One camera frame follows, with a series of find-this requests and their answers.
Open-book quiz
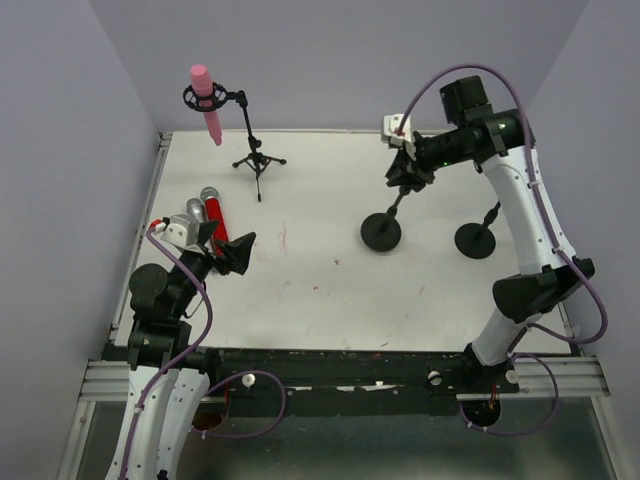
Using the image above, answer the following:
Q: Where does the black round base stand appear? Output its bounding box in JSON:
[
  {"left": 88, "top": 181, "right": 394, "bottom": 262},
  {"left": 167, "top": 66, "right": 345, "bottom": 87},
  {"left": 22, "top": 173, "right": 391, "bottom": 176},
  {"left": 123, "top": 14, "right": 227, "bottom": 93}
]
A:
[
  {"left": 454, "top": 202, "right": 501, "bottom": 260},
  {"left": 360, "top": 187, "right": 410, "bottom": 253}
]

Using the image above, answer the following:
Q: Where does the black tripod shock mount stand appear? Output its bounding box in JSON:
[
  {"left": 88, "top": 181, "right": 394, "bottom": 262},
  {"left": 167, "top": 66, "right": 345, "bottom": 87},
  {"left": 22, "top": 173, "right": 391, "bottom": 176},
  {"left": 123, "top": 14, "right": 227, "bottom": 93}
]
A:
[{"left": 182, "top": 82, "right": 287, "bottom": 202}]

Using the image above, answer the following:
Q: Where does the pink microphone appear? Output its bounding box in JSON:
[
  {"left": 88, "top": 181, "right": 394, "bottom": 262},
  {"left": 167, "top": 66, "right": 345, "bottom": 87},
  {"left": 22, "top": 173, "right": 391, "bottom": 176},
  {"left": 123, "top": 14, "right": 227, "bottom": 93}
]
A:
[{"left": 190, "top": 64, "right": 223, "bottom": 146}]

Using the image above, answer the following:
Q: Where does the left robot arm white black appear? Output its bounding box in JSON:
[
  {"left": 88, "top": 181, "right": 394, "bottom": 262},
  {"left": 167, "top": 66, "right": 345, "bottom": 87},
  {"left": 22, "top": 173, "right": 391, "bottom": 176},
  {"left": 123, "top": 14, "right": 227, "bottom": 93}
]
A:
[{"left": 107, "top": 217, "right": 256, "bottom": 479}]

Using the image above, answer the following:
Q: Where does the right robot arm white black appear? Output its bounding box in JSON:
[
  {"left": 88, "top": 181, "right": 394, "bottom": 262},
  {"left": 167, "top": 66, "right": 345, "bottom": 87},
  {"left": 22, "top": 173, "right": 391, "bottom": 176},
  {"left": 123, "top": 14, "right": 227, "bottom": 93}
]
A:
[{"left": 381, "top": 75, "right": 595, "bottom": 379}]

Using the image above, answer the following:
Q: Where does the silver microphone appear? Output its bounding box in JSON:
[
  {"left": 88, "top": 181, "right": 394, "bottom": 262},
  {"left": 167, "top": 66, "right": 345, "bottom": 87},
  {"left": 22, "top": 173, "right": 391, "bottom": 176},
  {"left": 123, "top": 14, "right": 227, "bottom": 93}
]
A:
[{"left": 186, "top": 198, "right": 207, "bottom": 223}]

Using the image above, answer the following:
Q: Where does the red glitter microphone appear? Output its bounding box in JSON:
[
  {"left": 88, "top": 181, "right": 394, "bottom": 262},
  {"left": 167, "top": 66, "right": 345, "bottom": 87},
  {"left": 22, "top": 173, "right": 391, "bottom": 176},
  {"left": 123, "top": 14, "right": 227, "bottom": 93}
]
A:
[{"left": 200, "top": 186, "right": 229, "bottom": 242}]

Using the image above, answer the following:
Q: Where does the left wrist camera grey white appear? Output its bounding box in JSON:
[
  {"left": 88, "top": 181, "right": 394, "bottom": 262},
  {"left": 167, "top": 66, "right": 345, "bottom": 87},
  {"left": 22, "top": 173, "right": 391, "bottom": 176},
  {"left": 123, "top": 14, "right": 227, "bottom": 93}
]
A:
[{"left": 152, "top": 214, "right": 199, "bottom": 250}]

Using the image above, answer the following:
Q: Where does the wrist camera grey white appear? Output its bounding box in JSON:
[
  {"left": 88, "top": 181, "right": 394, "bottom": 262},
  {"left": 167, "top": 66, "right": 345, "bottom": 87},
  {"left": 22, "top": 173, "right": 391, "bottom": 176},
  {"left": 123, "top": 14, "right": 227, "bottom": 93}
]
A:
[
  {"left": 152, "top": 214, "right": 199, "bottom": 250},
  {"left": 381, "top": 114, "right": 415, "bottom": 159}
]

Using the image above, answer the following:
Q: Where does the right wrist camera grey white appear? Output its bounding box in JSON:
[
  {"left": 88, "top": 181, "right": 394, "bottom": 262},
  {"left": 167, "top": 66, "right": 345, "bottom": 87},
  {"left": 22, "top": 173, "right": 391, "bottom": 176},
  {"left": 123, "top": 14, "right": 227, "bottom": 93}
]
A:
[{"left": 381, "top": 114, "right": 415, "bottom": 159}]

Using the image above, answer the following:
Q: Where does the black mounting base plate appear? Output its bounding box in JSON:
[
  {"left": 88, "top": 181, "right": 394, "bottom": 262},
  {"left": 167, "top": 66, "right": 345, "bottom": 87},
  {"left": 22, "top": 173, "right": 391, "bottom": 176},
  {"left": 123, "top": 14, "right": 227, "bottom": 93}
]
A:
[{"left": 102, "top": 344, "right": 521, "bottom": 419}]

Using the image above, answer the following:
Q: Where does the aluminium rail frame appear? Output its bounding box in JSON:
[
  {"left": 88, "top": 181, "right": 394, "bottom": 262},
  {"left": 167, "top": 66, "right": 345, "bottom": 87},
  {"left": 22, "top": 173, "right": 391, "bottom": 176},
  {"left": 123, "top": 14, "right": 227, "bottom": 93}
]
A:
[{"left": 54, "top": 130, "right": 612, "bottom": 480}]

